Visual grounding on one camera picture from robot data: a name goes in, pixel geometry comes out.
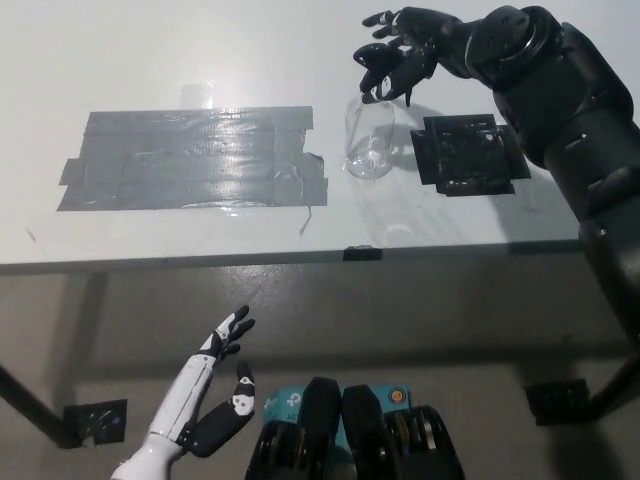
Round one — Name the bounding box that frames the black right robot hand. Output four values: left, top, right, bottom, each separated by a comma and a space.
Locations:
359, 6, 472, 105

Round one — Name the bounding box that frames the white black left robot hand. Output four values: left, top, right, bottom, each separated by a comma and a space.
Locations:
109, 305, 257, 480

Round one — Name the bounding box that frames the black spray trigger lid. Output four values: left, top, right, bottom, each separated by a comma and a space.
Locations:
353, 43, 414, 108

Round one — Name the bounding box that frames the black tape patch on desk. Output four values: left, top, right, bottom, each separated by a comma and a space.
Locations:
409, 113, 531, 196

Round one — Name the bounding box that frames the clear plastic spray bottle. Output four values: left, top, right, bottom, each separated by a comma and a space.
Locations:
343, 93, 397, 180

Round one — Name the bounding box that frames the teal cardboard box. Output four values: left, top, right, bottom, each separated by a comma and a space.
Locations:
263, 384, 414, 451

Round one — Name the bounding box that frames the black table leg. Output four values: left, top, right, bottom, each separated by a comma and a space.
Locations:
0, 363, 84, 449

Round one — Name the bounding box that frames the grey duct tape patch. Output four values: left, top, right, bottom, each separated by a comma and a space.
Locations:
55, 105, 330, 212

